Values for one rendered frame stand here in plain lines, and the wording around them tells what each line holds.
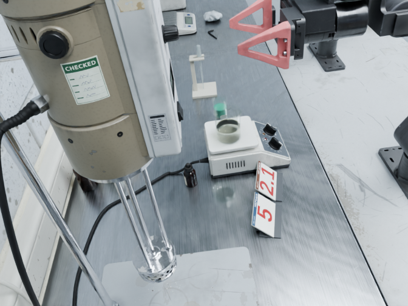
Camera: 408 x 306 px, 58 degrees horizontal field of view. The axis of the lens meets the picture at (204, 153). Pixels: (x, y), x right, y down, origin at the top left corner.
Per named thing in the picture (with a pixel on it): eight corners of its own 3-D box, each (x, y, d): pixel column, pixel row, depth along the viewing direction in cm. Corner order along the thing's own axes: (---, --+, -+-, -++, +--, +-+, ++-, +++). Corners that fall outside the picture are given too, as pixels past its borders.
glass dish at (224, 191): (241, 193, 87) (240, 187, 85) (224, 207, 84) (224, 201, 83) (224, 183, 90) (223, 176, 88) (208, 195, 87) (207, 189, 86)
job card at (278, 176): (283, 173, 90) (283, 161, 87) (282, 201, 83) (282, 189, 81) (257, 172, 91) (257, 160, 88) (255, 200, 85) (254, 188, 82)
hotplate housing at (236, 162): (277, 135, 101) (278, 111, 96) (291, 167, 91) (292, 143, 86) (197, 147, 101) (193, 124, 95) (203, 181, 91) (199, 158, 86)
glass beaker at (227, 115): (211, 143, 88) (207, 115, 83) (223, 127, 92) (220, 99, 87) (237, 150, 85) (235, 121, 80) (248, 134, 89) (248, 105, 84)
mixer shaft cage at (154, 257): (177, 244, 61) (146, 128, 45) (178, 281, 56) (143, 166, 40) (138, 249, 61) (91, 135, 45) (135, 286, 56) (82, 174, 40)
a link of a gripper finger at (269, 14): (231, 14, 56) (292, 5, 56) (226, -1, 61) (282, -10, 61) (234, 55, 60) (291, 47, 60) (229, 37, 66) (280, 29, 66)
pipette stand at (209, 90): (215, 83, 124) (212, 48, 116) (217, 96, 118) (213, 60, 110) (192, 85, 125) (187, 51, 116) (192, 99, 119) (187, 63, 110)
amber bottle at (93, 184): (93, 193, 92) (79, 161, 85) (78, 191, 93) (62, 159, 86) (101, 180, 95) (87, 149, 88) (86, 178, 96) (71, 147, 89)
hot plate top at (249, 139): (249, 117, 95) (249, 115, 94) (260, 147, 86) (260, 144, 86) (204, 124, 95) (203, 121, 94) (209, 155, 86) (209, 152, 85)
